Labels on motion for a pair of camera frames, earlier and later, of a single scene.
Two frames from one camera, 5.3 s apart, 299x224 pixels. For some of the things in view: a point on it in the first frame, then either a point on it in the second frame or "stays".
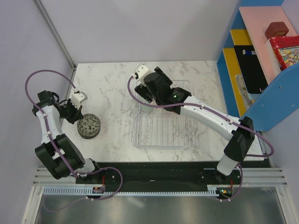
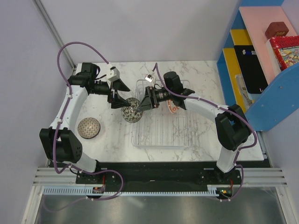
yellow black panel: [242, 59] stays
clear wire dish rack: [163, 128] stays
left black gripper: [77, 113] → [117, 101]
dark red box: [275, 29] stays
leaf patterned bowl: [88, 126] → [130, 113]
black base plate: [185, 175] stays
